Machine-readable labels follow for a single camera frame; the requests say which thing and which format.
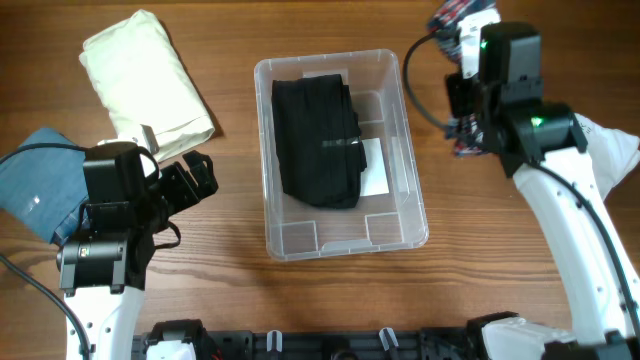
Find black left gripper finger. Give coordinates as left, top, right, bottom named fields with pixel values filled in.
left=195, top=173, right=219, bottom=200
left=183, top=152, right=213, bottom=176

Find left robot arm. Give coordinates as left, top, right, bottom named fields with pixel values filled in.
left=56, top=149, right=218, bottom=359

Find white printed t-shirt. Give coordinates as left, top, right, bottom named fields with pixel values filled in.
left=575, top=113, right=639, bottom=200

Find plaid cloth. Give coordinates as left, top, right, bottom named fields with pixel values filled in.
left=427, top=0, right=498, bottom=156

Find folded cream cloth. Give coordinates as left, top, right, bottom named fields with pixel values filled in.
left=79, top=9, right=215, bottom=161

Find clear plastic storage bin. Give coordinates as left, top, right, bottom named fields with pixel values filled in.
left=254, top=49, right=429, bottom=262

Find black cloth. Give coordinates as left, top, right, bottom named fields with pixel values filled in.
left=271, top=74, right=367, bottom=209

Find folded blue denim jeans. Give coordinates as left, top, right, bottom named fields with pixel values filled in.
left=1, top=148, right=88, bottom=245

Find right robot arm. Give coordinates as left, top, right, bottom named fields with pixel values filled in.
left=254, top=9, right=639, bottom=359

